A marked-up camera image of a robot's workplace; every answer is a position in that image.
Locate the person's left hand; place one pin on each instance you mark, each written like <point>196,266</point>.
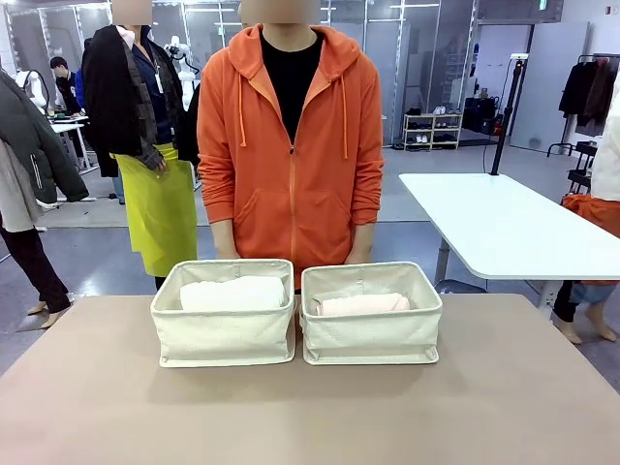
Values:
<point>361,249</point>

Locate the person's right hand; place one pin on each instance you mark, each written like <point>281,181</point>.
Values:
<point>227,247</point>

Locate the white towel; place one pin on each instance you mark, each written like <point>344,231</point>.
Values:
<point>232,293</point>

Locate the pink towel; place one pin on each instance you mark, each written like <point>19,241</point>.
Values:
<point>363,305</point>

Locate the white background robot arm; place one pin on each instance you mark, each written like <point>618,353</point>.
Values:
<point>181,63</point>

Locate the person's right forearm orange sleeve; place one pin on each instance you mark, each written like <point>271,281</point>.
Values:
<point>215,194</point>

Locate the person's left forearm orange sleeve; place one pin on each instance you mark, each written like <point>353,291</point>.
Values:
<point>368,194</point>

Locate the grey table leg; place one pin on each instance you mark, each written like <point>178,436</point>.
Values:
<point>442,261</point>
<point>547,295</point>

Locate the person in orange hoodie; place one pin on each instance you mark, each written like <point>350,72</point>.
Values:
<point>290,194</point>

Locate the beige fabric basket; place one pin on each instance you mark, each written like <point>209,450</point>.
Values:
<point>368,336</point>
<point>227,334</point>

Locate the black round floor base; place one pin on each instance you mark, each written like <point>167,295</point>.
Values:
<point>460,287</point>

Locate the wooden shoe rack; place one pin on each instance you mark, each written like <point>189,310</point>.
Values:
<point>431,127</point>

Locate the white side table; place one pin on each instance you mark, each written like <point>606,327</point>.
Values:
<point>504,223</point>

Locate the white background desk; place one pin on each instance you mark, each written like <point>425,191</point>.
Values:
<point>68,127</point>

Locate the person in dark jacket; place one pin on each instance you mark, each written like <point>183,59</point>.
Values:
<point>68,89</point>

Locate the black utility cart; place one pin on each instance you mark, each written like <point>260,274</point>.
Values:
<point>583,155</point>

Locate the clothes rack with dark garments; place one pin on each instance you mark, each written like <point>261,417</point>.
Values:
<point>581,92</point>

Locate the black camera pole stand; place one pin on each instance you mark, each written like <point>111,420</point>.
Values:
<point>504,121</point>

